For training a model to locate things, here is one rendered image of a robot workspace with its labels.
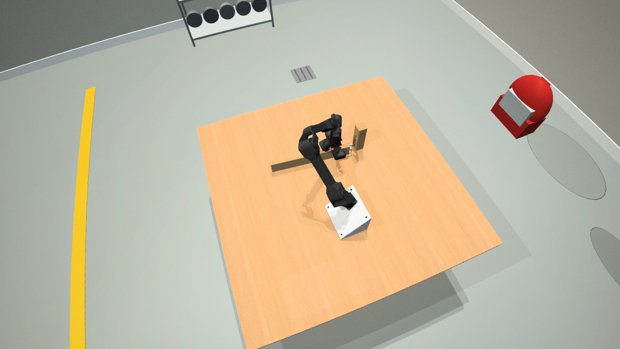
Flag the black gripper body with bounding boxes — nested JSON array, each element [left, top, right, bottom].
[[325, 130, 346, 160]]

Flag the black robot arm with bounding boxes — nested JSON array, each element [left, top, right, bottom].
[[298, 114, 358, 211]]

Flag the wooden rail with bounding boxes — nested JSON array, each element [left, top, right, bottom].
[[270, 143, 353, 172]]

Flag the wooden post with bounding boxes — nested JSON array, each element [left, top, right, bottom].
[[352, 122, 367, 151]]

